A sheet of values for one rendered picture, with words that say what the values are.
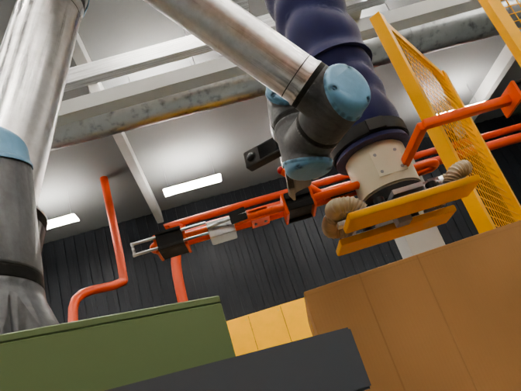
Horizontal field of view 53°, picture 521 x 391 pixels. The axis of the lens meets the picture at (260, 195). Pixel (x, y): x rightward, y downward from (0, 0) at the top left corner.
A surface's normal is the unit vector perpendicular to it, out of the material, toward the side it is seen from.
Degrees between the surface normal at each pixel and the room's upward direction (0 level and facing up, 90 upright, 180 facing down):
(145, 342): 90
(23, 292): 71
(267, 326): 90
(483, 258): 90
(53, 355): 90
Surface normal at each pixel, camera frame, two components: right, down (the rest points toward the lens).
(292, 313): 0.00, -0.41
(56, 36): 0.79, -0.33
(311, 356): 0.32, -0.48
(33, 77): 0.57, -0.44
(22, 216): 0.92, -0.36
